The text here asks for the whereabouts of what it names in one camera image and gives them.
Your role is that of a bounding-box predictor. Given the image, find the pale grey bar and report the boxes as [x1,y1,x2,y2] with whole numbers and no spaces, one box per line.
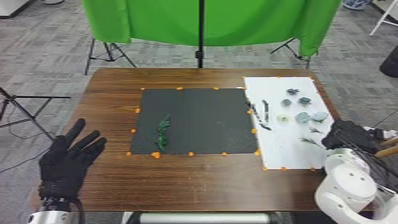
[136,212,271,224]

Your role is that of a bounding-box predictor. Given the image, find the white sheet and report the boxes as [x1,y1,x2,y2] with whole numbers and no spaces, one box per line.
[241,76,333,171]

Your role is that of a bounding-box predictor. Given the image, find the black tripod stand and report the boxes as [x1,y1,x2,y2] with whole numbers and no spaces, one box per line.
[268,36,312,70]
[0,87,72,142]
[83,38,138,76]

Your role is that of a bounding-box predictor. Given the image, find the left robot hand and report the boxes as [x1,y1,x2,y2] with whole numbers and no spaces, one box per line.
[37,118,108,201]

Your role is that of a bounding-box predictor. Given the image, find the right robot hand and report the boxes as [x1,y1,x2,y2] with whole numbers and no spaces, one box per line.
[319,119,381,155]

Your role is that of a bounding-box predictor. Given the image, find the dark mat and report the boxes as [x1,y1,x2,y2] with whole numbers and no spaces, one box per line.
[127,87,261,156]

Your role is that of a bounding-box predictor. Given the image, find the pale blue flower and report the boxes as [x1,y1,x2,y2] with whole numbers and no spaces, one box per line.
[310,111,330,123]

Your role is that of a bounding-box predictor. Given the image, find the white flower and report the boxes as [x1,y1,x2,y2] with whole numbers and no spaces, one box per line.
[275,114,294,125]

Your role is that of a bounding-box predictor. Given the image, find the black backdrop stand pole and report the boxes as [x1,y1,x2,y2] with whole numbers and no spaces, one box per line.
[195,0,207,70]

